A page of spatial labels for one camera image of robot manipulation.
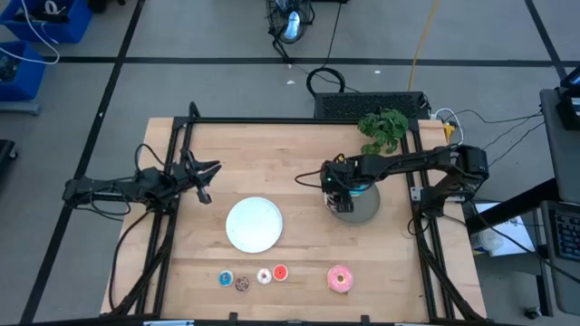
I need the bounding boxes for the blue storage bin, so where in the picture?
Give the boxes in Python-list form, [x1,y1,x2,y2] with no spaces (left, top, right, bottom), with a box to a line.
[0,0,94,44]
[0,40,47,102]

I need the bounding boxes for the black hanging power cable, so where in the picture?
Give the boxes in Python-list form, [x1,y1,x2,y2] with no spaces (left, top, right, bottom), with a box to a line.
[305,0,347,97]

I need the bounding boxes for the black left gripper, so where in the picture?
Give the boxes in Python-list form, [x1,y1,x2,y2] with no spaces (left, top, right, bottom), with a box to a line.
[169,149,223,206]

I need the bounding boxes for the black computer keyboard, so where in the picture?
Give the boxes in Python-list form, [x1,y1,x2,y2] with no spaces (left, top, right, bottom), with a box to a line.
[548,208,580,263]

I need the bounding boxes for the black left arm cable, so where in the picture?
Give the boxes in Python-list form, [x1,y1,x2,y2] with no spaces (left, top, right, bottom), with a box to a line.
[108,207,153,313]

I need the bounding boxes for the white round container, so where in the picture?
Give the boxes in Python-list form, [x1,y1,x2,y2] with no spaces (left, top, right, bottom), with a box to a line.
[478,228,505,253]

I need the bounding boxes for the green potted plant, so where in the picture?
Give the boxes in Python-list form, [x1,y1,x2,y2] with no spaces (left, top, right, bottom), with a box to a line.
[357,108,410,158]

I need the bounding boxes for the large black monitor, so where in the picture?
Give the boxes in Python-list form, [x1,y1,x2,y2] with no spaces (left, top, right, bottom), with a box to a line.
[556,66,580,131]

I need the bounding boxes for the white looped cable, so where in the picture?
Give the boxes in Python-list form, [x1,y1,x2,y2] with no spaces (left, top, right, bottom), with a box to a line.
[432,107,466,150]

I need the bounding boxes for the white loose cable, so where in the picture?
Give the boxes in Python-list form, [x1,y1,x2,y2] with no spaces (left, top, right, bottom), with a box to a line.
[0,0,61,65]

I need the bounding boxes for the black floor fan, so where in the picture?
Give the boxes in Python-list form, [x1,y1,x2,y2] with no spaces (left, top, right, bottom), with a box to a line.
[265,0,316,62]

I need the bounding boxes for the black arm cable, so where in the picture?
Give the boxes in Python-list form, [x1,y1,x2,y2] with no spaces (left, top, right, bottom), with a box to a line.
[470,201,580,286]
[108,207,153,313]

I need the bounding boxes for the white paper sheet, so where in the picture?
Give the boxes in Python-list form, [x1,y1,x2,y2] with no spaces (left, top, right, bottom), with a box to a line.
[470,201,537,258]

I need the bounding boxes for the large pink frosted donut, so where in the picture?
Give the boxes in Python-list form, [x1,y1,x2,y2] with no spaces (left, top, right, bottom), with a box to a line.
[326,264,355,294]

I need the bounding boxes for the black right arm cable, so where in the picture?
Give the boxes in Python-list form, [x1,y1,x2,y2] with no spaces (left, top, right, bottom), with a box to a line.
[470,201,580,286]

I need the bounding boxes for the white round plate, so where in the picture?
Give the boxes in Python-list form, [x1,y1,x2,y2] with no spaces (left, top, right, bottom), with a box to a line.
[225,196,285,254]

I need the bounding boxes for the grey round plate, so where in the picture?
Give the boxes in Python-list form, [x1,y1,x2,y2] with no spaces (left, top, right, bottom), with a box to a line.
[328,180,382,225]

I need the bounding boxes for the grey office desk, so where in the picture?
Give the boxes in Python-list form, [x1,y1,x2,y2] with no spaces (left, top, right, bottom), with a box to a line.
[538,88,580,317]

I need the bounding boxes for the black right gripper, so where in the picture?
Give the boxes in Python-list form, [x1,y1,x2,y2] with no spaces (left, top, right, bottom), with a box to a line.
[320,155,366,214]

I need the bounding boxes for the yellow hanging cable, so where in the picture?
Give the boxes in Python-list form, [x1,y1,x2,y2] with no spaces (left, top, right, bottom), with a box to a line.
[407,0,440,91]

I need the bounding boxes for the black computer case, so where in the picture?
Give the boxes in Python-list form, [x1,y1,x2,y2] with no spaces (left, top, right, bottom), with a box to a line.
[314,91,431,120]

